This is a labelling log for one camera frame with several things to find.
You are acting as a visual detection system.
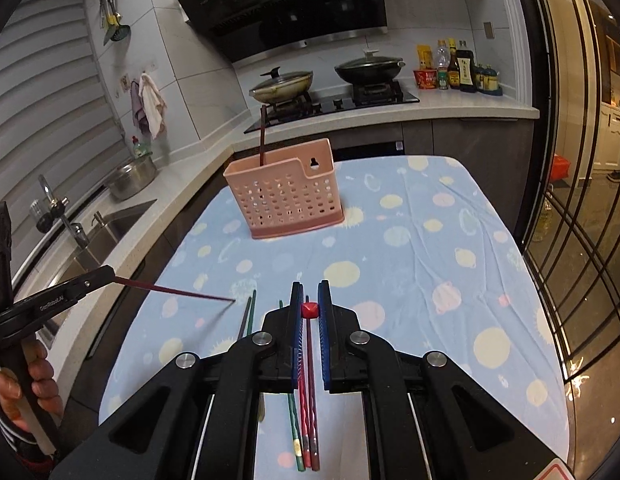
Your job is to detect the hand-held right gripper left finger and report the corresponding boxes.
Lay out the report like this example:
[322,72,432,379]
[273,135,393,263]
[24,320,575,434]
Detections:
[50,281,306,480]

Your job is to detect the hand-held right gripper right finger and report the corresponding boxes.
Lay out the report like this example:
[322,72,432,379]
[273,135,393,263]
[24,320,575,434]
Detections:
[317,280,576,480]

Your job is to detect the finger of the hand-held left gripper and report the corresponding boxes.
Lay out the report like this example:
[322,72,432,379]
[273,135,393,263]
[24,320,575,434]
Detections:
[0,266,117,343]

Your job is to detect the dark green chopstick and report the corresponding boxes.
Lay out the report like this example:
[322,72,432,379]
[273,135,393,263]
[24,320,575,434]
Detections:
[237,296,254,339]

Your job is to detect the red and green chopstick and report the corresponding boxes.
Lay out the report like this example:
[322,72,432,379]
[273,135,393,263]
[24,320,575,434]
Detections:
[299,295,312,467]

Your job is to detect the dark red chopstick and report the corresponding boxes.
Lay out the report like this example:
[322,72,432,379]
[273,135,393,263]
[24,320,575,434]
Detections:
[112,276,236,304]

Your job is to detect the pink perforated utensil basket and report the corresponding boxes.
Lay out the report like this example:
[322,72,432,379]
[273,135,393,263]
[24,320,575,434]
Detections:
[223,138,346,240]

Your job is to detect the person's left forearm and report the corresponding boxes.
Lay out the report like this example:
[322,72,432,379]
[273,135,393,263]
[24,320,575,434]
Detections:
[0,410,56,480]

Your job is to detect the person's left hand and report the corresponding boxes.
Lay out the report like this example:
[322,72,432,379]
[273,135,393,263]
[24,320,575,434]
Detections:
[0,342,63,433]

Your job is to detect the chrome faucet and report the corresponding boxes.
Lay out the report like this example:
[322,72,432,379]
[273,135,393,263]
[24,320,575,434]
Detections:
[30,175,91,250]

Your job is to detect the stainless steel sink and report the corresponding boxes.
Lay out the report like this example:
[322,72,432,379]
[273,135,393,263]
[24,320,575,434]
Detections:
[15,199,158,351]

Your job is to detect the blue planet print tablecloth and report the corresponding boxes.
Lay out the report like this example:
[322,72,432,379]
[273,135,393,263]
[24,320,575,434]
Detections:
[97,155,576,480]

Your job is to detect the stainless steel bowl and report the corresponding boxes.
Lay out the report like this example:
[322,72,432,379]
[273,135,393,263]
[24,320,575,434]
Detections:
[106,155,158,202]

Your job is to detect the white window blind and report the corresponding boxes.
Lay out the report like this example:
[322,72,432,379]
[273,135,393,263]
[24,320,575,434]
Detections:
[0,0,136,281]

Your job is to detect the black built-in oven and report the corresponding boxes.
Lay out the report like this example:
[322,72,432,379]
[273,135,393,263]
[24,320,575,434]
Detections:
[335,140,406,163]

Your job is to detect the purple hanging cloth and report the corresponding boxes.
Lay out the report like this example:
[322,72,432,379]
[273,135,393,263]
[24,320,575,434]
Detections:
[130,80,148,135]

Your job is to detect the brown wooden chopstick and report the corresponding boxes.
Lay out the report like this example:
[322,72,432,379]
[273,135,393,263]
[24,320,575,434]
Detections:
[258,106,269,167]

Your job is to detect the white hanging cloth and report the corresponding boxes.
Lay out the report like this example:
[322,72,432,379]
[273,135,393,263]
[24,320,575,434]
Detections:
[139,72,167,140]

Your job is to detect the black gas stove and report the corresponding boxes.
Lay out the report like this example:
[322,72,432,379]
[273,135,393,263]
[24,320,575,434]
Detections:
[243,80,421,135]

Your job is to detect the beige wok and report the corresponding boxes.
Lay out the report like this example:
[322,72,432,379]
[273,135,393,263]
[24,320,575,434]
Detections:
[249,77,314,106]

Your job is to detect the green slotted spoon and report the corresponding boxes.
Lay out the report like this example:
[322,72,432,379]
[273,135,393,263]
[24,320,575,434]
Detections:
[102,0,132,45]

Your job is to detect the glass lid with black knob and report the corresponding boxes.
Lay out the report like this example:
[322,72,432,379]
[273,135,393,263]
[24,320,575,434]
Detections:
[250,66,313,92]

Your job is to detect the black wok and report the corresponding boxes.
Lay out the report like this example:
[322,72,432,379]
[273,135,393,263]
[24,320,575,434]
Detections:
[334,60,406,85]

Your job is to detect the glass lid with white knob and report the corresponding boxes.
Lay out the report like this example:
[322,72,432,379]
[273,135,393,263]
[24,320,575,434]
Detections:
[335,49,405,72]

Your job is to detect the glass door with black grid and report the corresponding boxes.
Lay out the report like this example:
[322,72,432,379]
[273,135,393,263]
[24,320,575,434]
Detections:
[510,0,620,480]

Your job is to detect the brown bottle with yellow cap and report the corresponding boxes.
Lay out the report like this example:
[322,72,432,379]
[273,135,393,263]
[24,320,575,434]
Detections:
[447,39,462,90]

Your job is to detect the dark soy sauce bottle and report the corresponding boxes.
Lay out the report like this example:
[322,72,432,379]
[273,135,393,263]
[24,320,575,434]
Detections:
[458,40,477,93]

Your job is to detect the seasoning jars in blue holder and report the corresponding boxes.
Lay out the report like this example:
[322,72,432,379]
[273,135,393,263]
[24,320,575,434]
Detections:
[475,64,503,97]

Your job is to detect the black range hood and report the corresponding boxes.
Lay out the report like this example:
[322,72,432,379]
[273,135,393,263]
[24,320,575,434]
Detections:
[167,0,388,63]

